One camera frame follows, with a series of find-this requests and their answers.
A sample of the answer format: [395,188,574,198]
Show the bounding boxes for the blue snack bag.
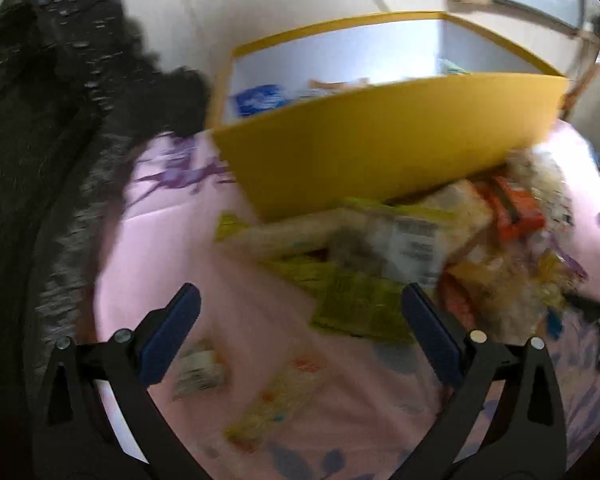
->
[232,84,289,118]

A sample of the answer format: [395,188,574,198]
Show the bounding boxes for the small grey-green snack packet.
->
[173,339,227,399]

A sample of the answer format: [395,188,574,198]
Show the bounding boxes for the pink floral cloth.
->
[94,122,600,479]

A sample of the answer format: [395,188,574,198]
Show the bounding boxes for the long cream snack packet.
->
[223,354,328,454]

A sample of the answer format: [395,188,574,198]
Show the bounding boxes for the yellow-green snack packet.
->
[268,257,415,346]

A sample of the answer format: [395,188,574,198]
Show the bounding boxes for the white-label clear snack bag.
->
[329,196,496,291]

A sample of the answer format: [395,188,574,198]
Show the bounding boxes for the orange snack packet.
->
[478,176,546,243]

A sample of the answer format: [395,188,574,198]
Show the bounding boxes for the white popcorn snack bag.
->
[507,148,573,233]

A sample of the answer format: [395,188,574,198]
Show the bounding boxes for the wooden chair with cushion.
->
[560,13,600,167]

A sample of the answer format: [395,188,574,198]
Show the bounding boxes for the dark carved wooden furniture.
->
[0,0,210,412]

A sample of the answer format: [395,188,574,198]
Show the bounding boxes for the yellow cardboard box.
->
[207,11,568,221]

